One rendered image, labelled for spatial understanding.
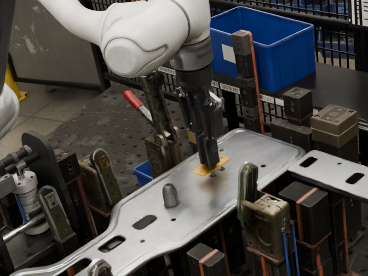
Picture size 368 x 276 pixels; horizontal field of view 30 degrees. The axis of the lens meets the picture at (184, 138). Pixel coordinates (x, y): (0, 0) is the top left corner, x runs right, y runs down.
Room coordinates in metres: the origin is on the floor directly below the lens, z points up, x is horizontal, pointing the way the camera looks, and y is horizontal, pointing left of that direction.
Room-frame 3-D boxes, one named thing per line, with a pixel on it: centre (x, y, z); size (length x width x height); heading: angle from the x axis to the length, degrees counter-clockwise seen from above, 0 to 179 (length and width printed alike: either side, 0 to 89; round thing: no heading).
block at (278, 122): (1.45, -0.26, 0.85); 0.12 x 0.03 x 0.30; 38
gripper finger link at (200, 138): (1.30, -0.04, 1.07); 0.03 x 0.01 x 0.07; 128
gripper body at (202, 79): (1.29, -0.05, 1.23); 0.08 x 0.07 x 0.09; 38
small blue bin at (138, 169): (1.74, 0.10, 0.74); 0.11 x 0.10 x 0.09; 128
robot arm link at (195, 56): (1.29, -0.05, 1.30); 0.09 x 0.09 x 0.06
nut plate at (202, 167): (1.29, -0.05, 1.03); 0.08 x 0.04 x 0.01; 128
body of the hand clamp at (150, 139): (1.42, 0.05, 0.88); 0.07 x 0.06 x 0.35; 38
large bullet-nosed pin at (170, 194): (1.22, 0.05, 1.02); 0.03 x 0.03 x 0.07
